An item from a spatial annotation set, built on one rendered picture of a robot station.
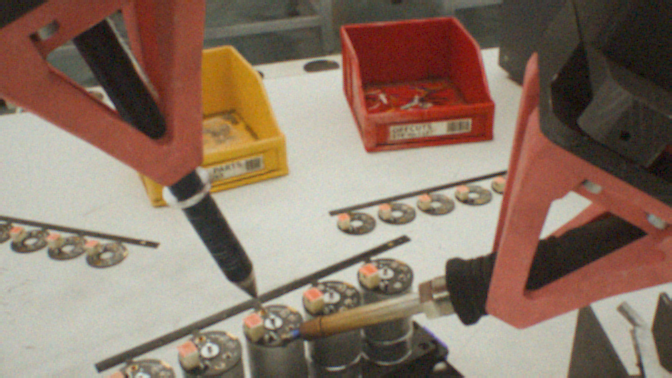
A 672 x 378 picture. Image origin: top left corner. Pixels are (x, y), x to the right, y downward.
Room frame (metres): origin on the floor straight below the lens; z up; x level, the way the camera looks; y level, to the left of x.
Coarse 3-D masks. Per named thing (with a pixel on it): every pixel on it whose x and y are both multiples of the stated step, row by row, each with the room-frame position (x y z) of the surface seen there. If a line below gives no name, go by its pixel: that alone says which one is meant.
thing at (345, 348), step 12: (324, 300) 0.24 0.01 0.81; (336, 300) 0.24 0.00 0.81; (336, 336) 0.23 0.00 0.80; (348, 336) 0.24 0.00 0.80; (360, 336) 0.24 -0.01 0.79; (312, 348) 0.24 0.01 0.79; (324, 348) 0.23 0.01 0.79; (336, 348) 0.23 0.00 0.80; (348, 348) 0.24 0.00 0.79; (360, 348) 0.24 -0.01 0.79; (312, 360) 0.24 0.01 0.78; (324, 360) 0.23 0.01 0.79; (336, 360) 0.23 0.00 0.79; (348, 360) 0.24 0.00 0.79; (360, 360) 0.24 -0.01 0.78; (312, 372) 0.24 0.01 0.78; (324, 372) 0.23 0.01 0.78; (336, 372) 0.23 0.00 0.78; (348, 372) 0.24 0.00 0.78; (360, 372) 0.24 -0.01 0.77
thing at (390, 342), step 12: (372, 264) 0.27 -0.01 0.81; (384, 276) 0.26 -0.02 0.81; (360, 288) 0.26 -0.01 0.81; (408, 288) 0.25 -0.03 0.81; (372, 300) 0.25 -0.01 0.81; (384, 324) 0.25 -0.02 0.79; (396, 324) 0.25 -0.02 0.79; (408, 324) 0.25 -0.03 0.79; (372, 336) 0.25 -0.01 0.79; (384, 336) 0.25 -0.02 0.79; (396, 336) 0.25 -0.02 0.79; (408, 336) 0.25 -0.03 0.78; (372, 348) 0.25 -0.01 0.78; (384, 348) 0.25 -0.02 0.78; (396, 348) 0.25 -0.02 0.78; (408, 348) 0.25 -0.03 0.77; (372, 360) 0.25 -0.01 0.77; (384, 360) 0.25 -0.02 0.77; (396, 360) 0.25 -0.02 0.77
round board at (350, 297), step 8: (328, 280) 0.26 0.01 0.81; (336, 280) 0.26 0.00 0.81; (328, 288) 0.25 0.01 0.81; (336, 288) 0.25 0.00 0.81; (344, 288) 0.25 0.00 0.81; (352, 288) 0.25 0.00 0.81; (344, 296) 0.25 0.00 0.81; (352, 296) 0.25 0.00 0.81; (360, 296) 0.25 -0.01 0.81; (304, 304) 0.24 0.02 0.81; (328, 304) 0.24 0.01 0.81; (336, 304) 0.24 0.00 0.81; (344, 304) 0.24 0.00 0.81; (352, 304) 0.24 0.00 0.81; (312, 312) 0.24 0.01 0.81; (320, 312) 0.24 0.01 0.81; (328, 312) 0.24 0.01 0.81; (336, 312) 0.24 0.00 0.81
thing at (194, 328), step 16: (352, 256) 0.27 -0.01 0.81; (368, 256) 0.27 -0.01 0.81; (320, 272) 0.26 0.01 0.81; (336, 272) 0.27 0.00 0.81; (288, 288) 0.25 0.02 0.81; (240, 304) 0.24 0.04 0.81; (256, 304) 0.24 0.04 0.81; (208, 320) 0.24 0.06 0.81; (176, 336) 0.23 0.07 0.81; (128, 352) 0.22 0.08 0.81; (144, 352) 0.22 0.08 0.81; (96, 368) 0.21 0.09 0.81
